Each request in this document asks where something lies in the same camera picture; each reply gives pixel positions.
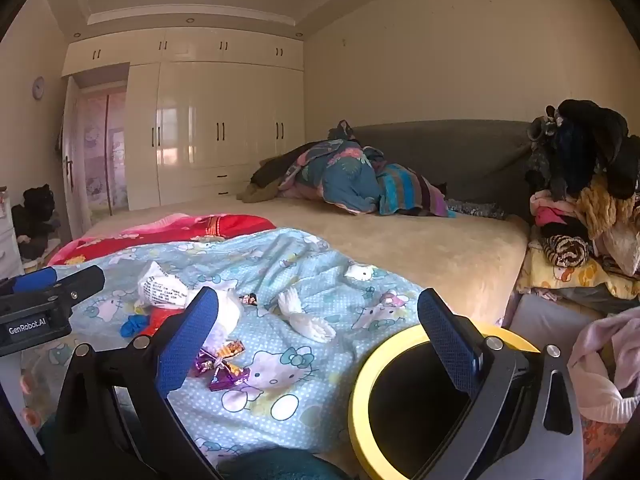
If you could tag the dark brown clothes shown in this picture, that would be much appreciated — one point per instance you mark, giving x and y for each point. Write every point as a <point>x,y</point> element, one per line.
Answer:
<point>272,172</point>

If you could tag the dark teal cloth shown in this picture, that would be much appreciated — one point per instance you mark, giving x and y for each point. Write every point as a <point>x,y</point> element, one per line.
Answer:
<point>285,465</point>

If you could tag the grey bed headboard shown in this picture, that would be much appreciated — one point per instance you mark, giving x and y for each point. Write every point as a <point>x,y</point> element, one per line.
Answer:
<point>475,155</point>

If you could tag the striped blanket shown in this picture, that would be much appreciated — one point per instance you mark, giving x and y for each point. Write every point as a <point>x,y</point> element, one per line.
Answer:
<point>410,190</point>

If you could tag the yellow cartoon blanket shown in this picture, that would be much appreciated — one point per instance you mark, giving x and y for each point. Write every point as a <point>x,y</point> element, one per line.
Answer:
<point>550,277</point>

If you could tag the dark floral cloth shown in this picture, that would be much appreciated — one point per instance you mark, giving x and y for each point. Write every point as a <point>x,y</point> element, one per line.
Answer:
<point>475,208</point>

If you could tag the red blanket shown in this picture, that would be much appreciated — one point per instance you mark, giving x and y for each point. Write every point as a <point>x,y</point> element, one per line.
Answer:
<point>200,230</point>

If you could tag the pale lilac cloth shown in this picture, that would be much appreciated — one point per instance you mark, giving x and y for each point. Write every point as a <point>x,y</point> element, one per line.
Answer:
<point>605,360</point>

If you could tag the black clothing pile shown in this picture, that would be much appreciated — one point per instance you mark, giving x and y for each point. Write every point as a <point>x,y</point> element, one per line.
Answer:
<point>595,140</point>

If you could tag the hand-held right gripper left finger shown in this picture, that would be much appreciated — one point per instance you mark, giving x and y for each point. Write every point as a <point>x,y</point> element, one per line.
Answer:
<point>190,340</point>

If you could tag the yellow knitted cloth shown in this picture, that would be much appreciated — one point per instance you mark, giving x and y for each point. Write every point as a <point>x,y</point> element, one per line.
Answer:
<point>600,207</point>

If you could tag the white room door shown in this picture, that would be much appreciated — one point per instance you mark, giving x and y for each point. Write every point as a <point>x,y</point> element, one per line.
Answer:
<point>72,170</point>

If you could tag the small dark candy wrapper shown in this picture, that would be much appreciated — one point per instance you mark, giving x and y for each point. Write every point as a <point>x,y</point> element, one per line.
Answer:
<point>249,299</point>

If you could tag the blue plastic bag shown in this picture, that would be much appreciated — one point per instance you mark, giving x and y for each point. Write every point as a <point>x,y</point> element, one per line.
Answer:
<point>134,325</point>

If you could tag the purple snack bag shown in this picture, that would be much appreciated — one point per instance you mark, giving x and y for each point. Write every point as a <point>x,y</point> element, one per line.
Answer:
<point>225,372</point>

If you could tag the round wall clock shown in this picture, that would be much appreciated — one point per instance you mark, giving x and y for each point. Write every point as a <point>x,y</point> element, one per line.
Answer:
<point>38,87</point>

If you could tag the white drawer cabinet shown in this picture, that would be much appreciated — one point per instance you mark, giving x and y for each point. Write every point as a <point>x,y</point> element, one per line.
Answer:
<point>7,240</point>

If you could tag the pink garment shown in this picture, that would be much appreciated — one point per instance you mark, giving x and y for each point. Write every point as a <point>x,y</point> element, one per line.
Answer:
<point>550,212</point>

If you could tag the tiger-striped cloth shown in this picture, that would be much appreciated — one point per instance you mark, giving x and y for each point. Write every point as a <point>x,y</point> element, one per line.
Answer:
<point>565,252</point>

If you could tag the beige bed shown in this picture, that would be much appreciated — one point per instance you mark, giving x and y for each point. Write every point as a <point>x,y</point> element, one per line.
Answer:
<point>400,255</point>

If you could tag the yellow-rimmed black bin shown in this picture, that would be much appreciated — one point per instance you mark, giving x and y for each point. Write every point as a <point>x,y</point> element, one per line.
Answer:
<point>365,375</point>

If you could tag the pink printed glass door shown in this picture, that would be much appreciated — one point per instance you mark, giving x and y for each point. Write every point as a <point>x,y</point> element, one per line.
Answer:
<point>102,155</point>

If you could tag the white printed plastic bag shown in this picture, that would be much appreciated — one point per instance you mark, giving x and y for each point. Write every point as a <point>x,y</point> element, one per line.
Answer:
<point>160,287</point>

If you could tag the light blue cat-printed blanket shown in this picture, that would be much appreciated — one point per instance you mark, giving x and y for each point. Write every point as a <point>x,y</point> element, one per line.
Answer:
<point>310,320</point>

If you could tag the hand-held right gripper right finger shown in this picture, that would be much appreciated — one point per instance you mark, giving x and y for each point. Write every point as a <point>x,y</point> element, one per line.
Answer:
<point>447,342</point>

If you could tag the red candy tube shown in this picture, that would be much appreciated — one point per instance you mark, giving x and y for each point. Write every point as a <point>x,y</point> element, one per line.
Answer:
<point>159,321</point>

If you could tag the grey bedside box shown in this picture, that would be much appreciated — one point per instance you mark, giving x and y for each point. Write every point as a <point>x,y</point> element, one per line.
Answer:
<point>545,320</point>

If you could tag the black bag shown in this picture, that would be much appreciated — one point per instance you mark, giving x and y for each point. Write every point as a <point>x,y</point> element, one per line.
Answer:
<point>35,215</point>

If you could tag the blue floral quilt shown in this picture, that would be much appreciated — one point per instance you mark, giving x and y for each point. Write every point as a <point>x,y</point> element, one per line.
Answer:
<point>345,180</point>

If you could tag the cream glossy wardrobe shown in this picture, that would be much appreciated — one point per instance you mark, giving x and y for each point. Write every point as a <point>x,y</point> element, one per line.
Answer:
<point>215,125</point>

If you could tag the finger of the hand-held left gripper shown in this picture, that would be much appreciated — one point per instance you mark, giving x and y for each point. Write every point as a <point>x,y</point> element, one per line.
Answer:
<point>32,280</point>
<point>82,282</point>

